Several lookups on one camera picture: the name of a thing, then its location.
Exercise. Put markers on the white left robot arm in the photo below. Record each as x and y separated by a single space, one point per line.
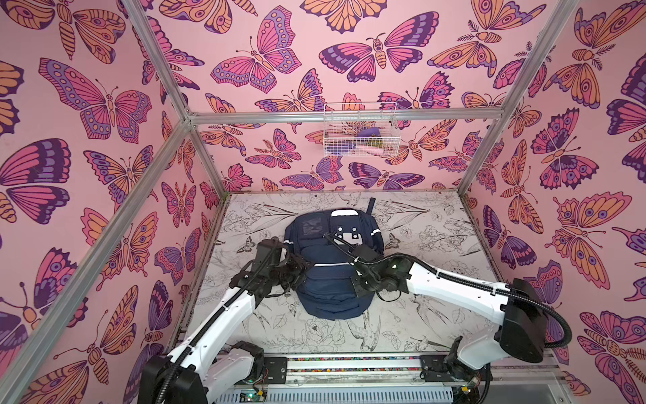
191 372

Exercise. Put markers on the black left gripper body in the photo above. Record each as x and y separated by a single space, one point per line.
291 273

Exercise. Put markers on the white wire wall basket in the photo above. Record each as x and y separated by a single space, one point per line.
341 126

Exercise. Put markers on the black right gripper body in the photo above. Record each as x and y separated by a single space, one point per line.
357 275

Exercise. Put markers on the green circuit board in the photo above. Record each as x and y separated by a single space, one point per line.
253 396

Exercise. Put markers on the purple item in basket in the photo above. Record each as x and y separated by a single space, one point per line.
372 132

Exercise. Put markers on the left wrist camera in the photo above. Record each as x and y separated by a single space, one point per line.
269 253

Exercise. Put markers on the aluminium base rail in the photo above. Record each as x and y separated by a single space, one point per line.
395 378

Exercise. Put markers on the pink item in basket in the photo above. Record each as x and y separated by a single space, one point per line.
362 150

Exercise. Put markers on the navy blue backpack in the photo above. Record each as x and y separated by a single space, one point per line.
322 238

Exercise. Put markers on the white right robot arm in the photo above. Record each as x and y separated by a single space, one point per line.
522 326

